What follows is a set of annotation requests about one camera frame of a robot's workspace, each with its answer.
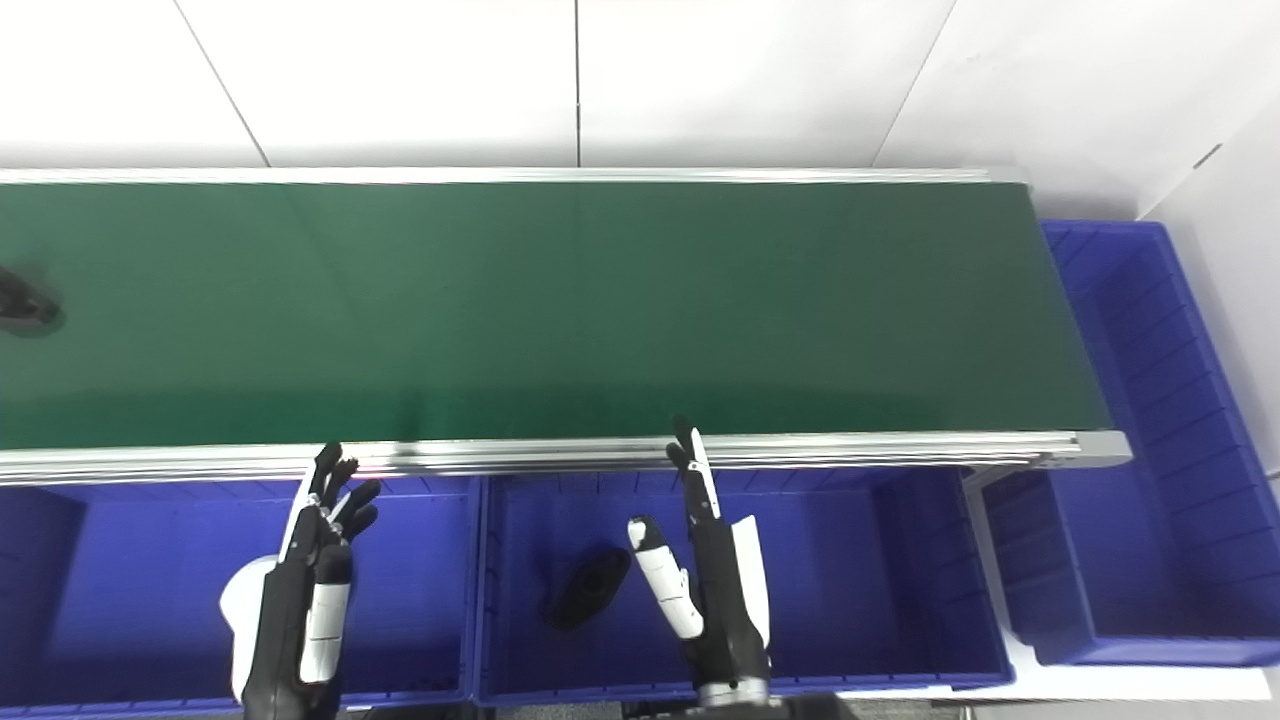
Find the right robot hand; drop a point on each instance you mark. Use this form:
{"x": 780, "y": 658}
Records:
{"x": 725, "y": 610}

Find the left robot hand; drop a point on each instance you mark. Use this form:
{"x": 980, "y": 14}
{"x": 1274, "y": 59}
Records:
{"x": 290, "y": 620}

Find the black flange part with boss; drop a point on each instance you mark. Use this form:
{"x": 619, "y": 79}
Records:
{"x": 20, "y": 305}

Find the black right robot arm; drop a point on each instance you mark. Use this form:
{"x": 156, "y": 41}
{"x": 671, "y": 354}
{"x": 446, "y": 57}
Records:
{"x": 800, "y": 708}

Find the white cylindrical plastic part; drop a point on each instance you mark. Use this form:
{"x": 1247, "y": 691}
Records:
{"x": 245, "y": 605}

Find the blue plastic bin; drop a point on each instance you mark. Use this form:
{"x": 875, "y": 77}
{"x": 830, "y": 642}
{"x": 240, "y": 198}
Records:
{"x": 130, "y": 590}
{"x": 850, "y": 590}
{"x": 1150, "y": 520}

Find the black oval flange part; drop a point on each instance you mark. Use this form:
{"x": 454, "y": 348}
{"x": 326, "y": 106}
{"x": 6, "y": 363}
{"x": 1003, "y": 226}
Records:
{"x": 590, "y": 588}

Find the green conveyor belt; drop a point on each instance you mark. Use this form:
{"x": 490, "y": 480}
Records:
{"x": 600, "y": 300}

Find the aluminium conveyor side rail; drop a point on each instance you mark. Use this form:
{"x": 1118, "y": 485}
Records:
{"x": 850, "y": 450}
{"x": 500, "y": 175}

